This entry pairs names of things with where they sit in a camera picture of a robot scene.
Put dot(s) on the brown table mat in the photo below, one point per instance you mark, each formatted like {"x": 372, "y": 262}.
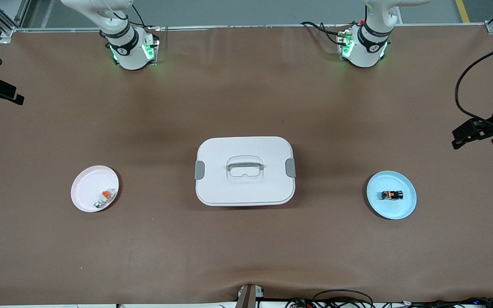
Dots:
{"x": 246, "y": 248}

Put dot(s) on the white lidded storage box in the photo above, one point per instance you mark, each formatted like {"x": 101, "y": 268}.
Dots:
{"x": 246, "y": 188}

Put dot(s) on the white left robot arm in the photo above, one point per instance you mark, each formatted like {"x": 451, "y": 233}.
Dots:
{"x": 364, "y": 51}

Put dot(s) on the yellow floor tape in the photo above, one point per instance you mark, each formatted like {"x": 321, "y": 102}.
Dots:
{"x": 462, "y": 10}

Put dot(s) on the small orange white connector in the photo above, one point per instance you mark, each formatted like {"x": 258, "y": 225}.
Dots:
{"x": 106, "y": 196}

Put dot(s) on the light blue round plate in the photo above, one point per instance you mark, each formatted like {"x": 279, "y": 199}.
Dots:
{"x": 392, "y": 209}

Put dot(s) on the orange push-button switch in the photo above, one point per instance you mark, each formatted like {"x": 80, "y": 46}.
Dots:
{"x": 396, "y": 195}

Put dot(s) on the pink round plate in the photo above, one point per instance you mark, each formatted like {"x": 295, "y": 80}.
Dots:
{"x": 86, "y": 192}

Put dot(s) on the aluminium table edge rail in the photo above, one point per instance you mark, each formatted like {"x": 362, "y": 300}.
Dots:
{"x": 250, "y": 26}

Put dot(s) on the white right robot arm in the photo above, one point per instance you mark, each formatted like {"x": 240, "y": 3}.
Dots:
{"x": 131, "y": 51}

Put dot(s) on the grey metal table bracket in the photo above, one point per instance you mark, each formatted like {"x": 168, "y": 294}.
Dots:
{"x": 246, "y": 297}

